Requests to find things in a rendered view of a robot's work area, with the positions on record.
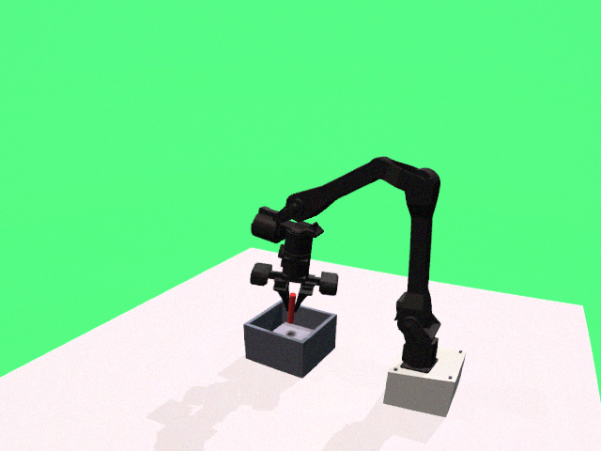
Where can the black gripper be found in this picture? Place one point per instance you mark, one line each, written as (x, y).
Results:
(295, 270)

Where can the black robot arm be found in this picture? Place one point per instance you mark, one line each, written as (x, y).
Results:
(421, 185)

